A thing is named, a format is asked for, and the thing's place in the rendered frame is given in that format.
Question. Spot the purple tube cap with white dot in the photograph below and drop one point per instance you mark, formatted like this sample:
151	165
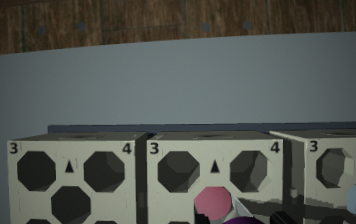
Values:
351	201

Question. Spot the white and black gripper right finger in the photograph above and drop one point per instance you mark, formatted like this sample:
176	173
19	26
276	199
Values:
281	217

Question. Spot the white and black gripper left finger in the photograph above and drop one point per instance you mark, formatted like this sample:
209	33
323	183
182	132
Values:
201	219

